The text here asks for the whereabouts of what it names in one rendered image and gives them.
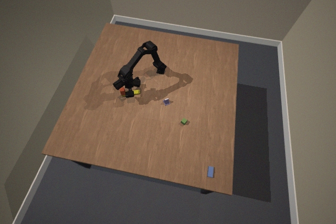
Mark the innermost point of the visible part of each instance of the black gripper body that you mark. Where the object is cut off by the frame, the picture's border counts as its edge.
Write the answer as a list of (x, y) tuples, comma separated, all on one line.
[(129, 93)]

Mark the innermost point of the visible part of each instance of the green block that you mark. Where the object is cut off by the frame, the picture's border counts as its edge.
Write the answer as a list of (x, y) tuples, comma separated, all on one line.
[(183, 121)]

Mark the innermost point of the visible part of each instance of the small blue block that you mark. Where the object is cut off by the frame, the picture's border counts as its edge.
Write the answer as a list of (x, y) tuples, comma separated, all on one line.
[(210, 171)]

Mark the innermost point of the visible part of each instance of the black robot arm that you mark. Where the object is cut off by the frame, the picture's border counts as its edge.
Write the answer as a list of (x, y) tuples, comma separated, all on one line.
[(126, 71)]

